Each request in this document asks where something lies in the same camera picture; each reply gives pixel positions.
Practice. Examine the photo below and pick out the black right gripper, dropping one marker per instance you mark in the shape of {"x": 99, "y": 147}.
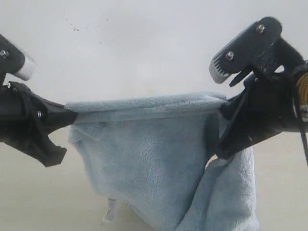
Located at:
{"x": 267, "y": 108}

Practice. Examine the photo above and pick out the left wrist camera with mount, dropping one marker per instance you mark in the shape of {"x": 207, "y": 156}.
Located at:
{"x": 15, "y": 61}

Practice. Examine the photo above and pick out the light blue fleece towel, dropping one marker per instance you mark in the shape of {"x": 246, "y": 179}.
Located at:
{"x": 154, "y": 154}

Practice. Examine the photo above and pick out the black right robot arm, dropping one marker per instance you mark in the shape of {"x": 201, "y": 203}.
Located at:
{"x": 264, "y": 109}

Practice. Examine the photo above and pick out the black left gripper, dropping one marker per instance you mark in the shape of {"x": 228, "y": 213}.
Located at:
{"x": 26, "y": 119}

